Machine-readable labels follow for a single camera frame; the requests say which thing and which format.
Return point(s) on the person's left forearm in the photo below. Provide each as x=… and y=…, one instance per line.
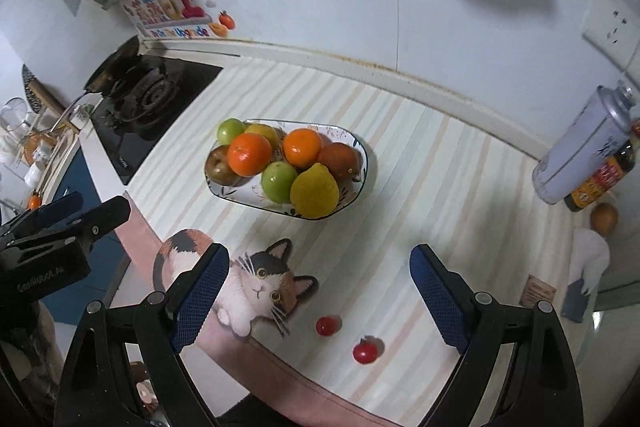
x=30, y=347

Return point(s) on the blue tissue pack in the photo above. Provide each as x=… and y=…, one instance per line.
x=590, y=257

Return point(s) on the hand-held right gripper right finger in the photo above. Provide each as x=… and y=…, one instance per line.
x=437, y=297

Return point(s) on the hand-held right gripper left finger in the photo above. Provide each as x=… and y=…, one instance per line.
x=197, y=302

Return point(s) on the dark red-brown fruit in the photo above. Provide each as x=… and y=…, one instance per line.
x=342, y=159

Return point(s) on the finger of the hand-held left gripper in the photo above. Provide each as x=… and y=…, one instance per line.
x=45, y=212
x=95, y=219

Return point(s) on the white cup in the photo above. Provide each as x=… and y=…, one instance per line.
x=80, y=116

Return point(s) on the small brown pear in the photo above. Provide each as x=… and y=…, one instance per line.
x=603, y=218

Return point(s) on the colourful wall sticker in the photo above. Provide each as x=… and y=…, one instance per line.
x=170, y=7

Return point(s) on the floral ceramic plate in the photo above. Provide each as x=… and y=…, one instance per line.
x=350, y=192

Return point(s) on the yellow citrus fruit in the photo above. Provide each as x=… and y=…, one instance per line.
x=265, y=133
x=315, y=191

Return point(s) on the dark sauce bottle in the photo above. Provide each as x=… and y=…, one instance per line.
x=600, y=184

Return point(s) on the small orange fruit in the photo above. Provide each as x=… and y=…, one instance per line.
x=34, y=202

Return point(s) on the orange tangerine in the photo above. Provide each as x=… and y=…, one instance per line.
x=302, y=148
x=249, y=153

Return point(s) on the person's dark clothing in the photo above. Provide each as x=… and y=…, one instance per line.
x=265, y=414

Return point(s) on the red cherry tomato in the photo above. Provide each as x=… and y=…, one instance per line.
x=327, y=326
x=365, y=352

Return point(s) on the cluttered dish rack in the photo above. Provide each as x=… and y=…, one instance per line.
x=30, y=142

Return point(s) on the green apple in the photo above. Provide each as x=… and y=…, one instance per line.
x=277, y=181
x=231, y=130

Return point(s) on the small brown card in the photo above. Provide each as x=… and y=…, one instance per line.
x=537, y=291

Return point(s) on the grey metal can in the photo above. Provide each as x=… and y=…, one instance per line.
x=575, y=157

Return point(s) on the black gas stove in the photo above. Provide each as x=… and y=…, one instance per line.
x=165, y=97

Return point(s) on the black frying pan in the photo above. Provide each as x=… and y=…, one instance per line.
x=112, y=67

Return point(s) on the white wall socket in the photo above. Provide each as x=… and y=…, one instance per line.
x=612, y=24

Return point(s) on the cat-shaped mat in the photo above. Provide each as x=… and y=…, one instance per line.
x=250, y=292

